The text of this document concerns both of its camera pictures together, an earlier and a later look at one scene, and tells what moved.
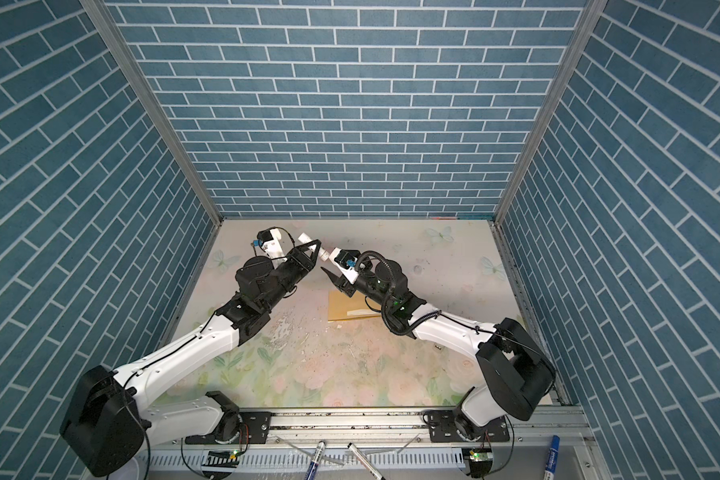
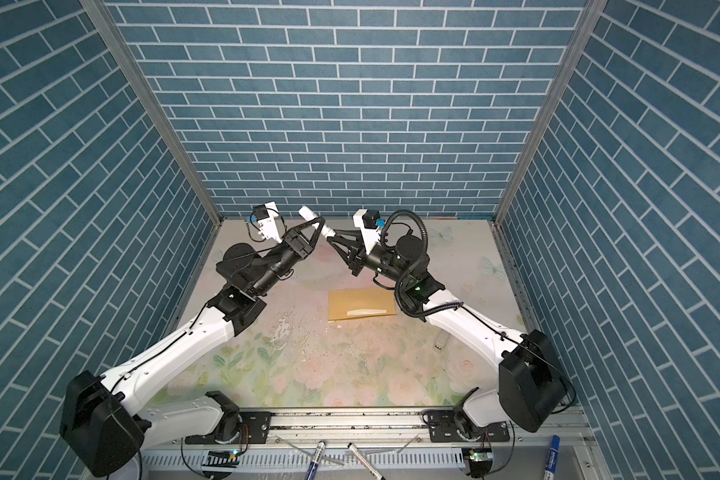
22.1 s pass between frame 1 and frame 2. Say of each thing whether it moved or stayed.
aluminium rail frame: stayed
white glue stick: moved
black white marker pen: stayed
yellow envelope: stayed
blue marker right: stayed
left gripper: moved
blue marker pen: stayed
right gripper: moved
